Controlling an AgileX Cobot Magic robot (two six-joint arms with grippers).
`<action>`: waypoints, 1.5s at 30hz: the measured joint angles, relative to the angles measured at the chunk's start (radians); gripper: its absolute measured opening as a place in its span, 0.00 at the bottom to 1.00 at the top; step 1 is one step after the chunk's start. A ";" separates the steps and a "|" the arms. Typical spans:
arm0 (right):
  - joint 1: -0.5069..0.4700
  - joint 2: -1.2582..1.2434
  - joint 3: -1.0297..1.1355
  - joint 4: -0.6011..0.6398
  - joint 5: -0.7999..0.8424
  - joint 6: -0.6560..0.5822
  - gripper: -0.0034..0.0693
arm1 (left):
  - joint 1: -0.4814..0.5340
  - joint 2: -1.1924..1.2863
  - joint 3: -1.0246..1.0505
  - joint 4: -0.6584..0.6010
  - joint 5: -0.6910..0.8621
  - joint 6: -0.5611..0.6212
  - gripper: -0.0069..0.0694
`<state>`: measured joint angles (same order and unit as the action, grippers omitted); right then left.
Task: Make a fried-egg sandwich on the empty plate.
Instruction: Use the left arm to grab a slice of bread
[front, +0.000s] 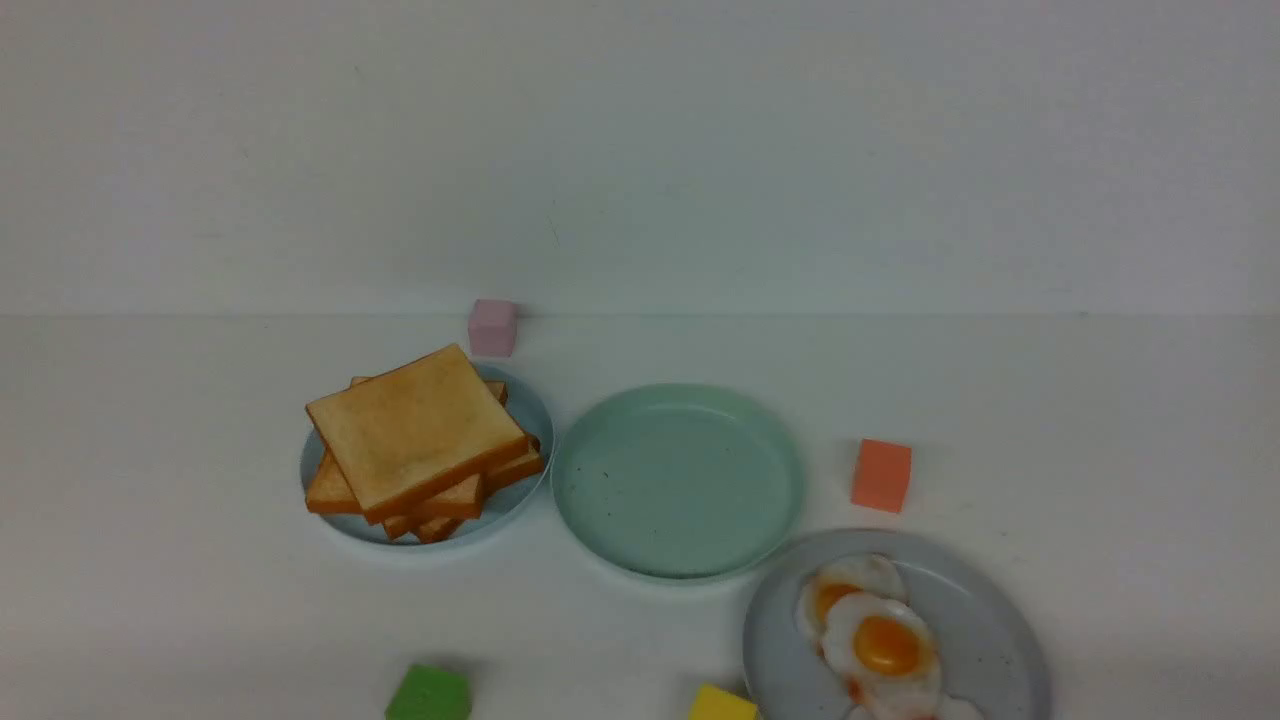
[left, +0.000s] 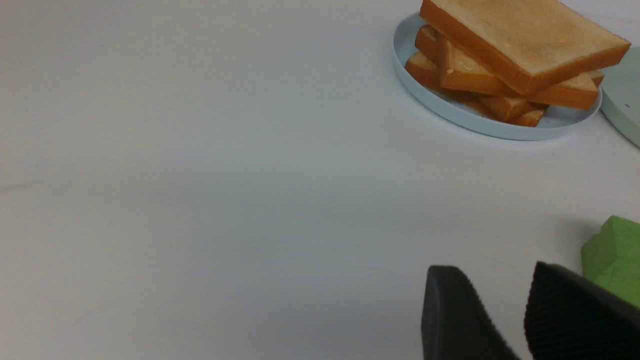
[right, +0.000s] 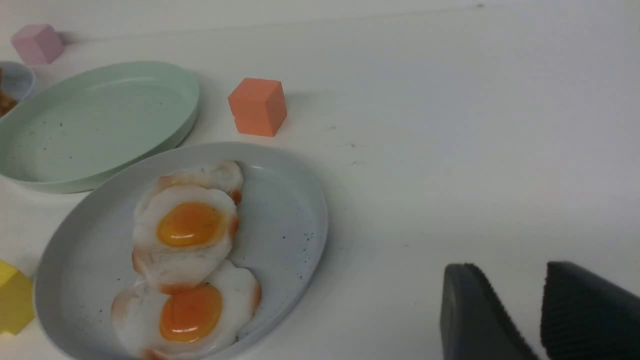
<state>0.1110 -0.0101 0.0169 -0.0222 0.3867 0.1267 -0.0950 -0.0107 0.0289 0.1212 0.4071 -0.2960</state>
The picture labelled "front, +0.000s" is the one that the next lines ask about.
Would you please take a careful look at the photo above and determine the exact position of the grey egg plate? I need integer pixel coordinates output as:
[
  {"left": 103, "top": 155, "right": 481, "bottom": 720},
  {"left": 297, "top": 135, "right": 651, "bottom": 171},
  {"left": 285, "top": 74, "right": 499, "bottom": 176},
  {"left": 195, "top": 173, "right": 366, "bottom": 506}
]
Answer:
[{"left": 742, "top": 529, "right": 1053, "bottom": 719}]

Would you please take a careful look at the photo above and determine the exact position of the fried egg at edge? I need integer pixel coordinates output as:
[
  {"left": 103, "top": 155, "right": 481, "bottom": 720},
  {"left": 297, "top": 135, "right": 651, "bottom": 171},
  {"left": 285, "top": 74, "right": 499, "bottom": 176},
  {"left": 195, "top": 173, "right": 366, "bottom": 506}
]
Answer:
[{"left": 934, "top": 694, "right": 986, "bottom": 720}]

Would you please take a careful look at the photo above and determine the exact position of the fried egg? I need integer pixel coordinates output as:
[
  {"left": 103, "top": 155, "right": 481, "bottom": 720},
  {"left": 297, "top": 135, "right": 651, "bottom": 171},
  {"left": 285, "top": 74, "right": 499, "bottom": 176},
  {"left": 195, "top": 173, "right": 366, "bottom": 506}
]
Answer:
[
  {"left": 819, "top": 592, "right": 942, "bottom": 719},
  {"left": 794, "top": 553, "right": 909, "bottom": 646},
  {"left": 934, "top": 694, "right": 986, "bottom": 720}
]

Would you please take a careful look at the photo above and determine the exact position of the orange cube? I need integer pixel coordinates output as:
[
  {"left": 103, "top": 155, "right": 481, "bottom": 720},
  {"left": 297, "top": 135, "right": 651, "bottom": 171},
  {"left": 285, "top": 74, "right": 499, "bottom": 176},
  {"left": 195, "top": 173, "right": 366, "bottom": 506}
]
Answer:
[{"left": 850, "top": 438, "right": 913, "bottom": 514}]

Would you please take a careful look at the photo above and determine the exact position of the yellow cube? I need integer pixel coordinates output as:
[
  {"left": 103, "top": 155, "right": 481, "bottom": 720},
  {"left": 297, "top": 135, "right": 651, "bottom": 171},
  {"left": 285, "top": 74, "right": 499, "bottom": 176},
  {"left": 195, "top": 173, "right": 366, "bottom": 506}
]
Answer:
[{"left": 687, "top": 684, "right": 759, "bottom": 720}]

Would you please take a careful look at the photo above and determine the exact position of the toast slice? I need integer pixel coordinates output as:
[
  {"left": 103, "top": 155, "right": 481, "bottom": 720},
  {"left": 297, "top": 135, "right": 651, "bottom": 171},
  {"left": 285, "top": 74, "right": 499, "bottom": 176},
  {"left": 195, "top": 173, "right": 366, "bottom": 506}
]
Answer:
[
  {"left": 381, "top": 516, "right": 466, "bottom": 544},
  {"left": 477, "top": 364, "right": 554, "bottom": 502},
  {"left": 305, "top": 448, "right": 485, "bottom": 519},
  {"left": 305, "top": 345, "right": 530, "bottom": 524}
]

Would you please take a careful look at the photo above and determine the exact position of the fried egg behind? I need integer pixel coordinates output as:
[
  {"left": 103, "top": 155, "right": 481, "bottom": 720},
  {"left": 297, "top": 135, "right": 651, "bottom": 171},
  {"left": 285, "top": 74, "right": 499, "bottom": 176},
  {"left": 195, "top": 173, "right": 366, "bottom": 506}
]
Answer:
[{"left": 794, "top": 553, "right": 909, "bottom": 646}]

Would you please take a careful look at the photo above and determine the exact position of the green cube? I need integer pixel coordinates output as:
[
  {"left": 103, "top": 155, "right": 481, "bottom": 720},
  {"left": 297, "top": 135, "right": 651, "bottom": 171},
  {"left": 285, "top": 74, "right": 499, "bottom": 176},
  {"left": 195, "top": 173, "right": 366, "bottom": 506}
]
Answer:
[{"left": 384, "top": 664, "right": 472, "bottom": 720}]

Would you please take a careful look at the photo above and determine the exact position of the pink cube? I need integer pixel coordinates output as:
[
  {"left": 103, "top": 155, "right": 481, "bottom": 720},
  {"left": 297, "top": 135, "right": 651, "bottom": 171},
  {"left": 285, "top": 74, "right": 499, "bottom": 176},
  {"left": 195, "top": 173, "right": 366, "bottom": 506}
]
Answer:
[{"left": 467, "top": 299, "right": 518, "bottom": 357}]

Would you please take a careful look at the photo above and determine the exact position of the fried egg front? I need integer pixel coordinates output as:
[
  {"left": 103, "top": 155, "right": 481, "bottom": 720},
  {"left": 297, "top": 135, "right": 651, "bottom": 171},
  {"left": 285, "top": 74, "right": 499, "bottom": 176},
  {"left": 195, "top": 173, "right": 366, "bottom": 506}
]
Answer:
[{"left": 819, "top": 592, "right": 942, "bottom": 719}]

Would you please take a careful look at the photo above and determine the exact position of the mint green plate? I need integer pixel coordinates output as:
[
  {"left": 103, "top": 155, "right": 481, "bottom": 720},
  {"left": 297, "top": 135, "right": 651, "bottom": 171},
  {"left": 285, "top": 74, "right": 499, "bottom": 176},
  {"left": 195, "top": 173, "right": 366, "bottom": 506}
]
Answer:
[{"left": 547, "top": 383, "right": 806, "bottom": 584}]

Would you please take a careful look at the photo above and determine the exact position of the light blue bread plate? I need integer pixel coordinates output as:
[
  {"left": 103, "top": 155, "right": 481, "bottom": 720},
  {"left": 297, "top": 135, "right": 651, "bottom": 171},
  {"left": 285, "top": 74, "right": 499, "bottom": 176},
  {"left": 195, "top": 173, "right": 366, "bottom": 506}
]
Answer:
[{"left": 300, "top": 364, "right": 556, "bottom": 553}]

